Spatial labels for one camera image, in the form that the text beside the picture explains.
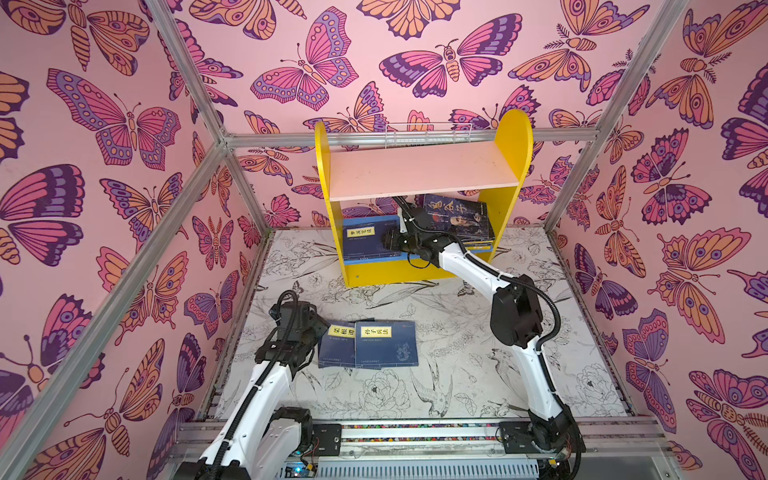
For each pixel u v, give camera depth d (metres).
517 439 0.73
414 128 0.95
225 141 0.92
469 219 0.94
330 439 0.73
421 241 0.76
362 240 0.97
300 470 0.72
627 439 0.75
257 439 0.45
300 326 0.64
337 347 0.85
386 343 0.87
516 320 0.58
